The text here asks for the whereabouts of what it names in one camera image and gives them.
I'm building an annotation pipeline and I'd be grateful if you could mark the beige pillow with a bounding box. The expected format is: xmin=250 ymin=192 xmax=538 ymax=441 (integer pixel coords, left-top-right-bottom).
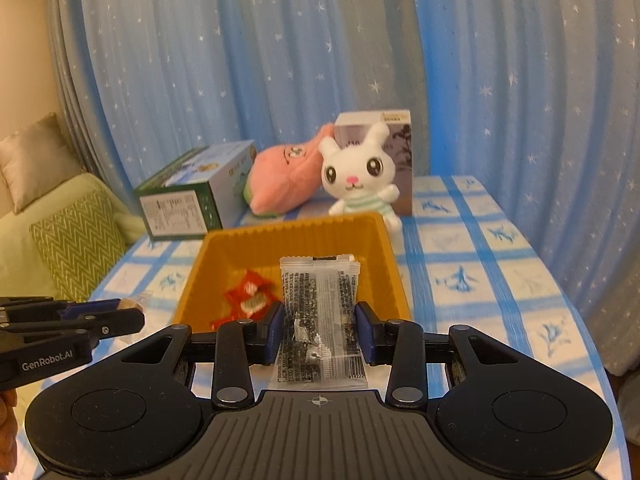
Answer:
xmin=0 ymin=112 xmax=84 ymax=214

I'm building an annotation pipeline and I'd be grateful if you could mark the white bunny plush toy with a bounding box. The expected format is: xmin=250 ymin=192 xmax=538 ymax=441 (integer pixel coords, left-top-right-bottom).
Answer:
xmin=318 ymin=122 xmax=404 ymax=234

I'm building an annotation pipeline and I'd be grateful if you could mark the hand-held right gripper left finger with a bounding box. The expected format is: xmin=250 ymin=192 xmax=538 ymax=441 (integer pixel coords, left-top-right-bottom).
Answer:
xmin=107 ymin=302 xmax=287 ymax=409

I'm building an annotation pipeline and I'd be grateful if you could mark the blue checked tablecloth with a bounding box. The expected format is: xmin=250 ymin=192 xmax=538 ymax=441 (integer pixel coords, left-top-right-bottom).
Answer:
xmin=14 ymin=175 xmax=632 ymax=480

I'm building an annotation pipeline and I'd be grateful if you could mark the orange plastic tray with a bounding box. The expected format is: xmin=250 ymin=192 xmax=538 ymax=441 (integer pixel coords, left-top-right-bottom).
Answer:
xmin=172 ymin=211 xmax=412 ymax=334

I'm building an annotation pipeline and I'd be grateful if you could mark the clear dark snack packet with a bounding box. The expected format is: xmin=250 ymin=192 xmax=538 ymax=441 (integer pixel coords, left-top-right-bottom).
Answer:
xmin=268 ymin=254 xmax=371 ymax=391

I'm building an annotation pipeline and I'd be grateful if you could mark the green zigzag pillow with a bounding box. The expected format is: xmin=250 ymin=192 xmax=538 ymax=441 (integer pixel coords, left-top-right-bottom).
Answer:
xmin=29 ymin=192 xmax=127 ymax=302

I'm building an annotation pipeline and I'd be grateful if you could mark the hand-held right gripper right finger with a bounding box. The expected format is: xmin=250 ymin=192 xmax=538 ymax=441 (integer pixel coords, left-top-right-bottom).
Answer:
xmin=354 ymin=301 xmax=534 ymax=409

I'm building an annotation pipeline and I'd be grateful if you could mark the pink plush toy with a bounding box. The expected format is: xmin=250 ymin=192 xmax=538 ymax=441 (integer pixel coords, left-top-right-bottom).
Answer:
xmin=244 ymin=123 xmax=337 ymax=219

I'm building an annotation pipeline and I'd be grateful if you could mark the small clear packet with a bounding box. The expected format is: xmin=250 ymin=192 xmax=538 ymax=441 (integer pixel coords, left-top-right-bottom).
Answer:
xmin=119 ymin=291 xmax=152 ymax=312

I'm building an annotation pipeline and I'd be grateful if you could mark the green cardboard box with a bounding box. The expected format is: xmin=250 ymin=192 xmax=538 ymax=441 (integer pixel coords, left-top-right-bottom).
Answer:
xmin=133 ymin=140 xmax=257 ymax=241

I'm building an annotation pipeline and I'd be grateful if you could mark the blue star curtain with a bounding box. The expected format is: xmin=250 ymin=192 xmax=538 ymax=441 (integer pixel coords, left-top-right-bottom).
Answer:
xmin=47 ymin=0 xmax=640 ymax=376

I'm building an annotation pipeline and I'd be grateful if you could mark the beige sofa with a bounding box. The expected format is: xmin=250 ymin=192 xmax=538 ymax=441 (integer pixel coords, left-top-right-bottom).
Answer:
xmin=0 ymin=172 xmax=146 ymax=306

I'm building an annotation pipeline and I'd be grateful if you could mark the red candy packet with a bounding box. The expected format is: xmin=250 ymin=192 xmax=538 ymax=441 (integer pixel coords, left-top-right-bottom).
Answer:
xmin=223 ymin=268 xmax=284 ymax=321

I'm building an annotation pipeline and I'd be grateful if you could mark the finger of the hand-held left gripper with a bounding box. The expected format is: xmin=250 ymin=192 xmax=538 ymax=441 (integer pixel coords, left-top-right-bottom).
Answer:
xmin=0 ymin=297 xmax=124 ymax=323
xmin=0 ymin=308 xmax=146 ymax=350

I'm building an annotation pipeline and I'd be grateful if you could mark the person's left hand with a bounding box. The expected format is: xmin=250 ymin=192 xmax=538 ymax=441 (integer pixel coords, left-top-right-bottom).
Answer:
xmin=0 ymin=389 xmax=19 ymax=467

